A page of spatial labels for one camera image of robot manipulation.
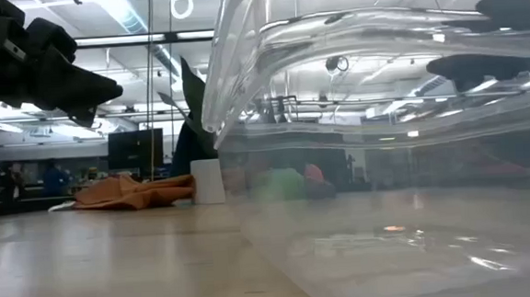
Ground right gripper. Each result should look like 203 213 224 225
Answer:
421 0 530 84

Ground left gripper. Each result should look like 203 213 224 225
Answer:
0 0 126 133

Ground clear plastic tupperware container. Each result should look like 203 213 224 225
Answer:
193 0 530 297

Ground black background monitor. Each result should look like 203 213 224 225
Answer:
106 127 167 174

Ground person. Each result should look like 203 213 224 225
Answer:
0 160 29 202
41 159 72 199

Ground orange cloth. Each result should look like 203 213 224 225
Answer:
71 169 199 215

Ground small white card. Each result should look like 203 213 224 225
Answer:
46 200 77 213

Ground background workbench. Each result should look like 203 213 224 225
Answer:
0 179 113 216

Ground green potted plant leaves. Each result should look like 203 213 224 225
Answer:
156 54 222 178

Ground white plant pot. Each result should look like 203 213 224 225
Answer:
190 157 227 206

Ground yellow hanging cord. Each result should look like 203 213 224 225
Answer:
138 0 166 180

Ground dark hanging cord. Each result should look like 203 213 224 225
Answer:
161 0 182 158

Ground white hanging ring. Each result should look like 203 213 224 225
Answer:
169 0 196 21

